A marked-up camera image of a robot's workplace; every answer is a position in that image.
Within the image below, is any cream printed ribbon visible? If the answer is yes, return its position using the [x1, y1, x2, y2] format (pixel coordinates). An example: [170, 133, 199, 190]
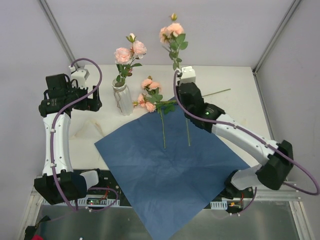
[69, 118, 105, 139]

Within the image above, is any white ribbed ceramic vase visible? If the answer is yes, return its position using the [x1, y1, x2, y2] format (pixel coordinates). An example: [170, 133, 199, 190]
[112, 79, 134, 116]

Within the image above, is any blue wrapping paper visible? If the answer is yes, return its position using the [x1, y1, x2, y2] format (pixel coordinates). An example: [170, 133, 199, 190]
[95, 107, 248, 240]

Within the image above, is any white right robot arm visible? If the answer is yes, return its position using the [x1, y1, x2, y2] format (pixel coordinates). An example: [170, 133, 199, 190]
[176, 82, 294, 198]

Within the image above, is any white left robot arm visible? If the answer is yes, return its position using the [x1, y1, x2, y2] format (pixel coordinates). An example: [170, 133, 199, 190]
[34, 69, 106, 205]

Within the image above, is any red object bottom left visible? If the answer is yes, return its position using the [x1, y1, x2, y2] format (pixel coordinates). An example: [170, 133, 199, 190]
[31, 234, 44, 240]

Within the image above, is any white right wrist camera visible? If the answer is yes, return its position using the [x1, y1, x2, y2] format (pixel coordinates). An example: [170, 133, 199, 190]
[177, 66, 196, 85]

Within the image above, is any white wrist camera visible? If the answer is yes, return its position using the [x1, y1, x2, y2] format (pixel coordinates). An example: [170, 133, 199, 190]
[177, 66, 196, 85]
[69, 65, 90, 89]

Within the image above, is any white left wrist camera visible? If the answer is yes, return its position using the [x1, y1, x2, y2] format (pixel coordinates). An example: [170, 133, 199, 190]
[69, 65, 90, 89]

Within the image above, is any aluminium frame rail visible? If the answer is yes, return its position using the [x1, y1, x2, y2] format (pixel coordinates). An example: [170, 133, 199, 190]
[43, 184, 289, 207]

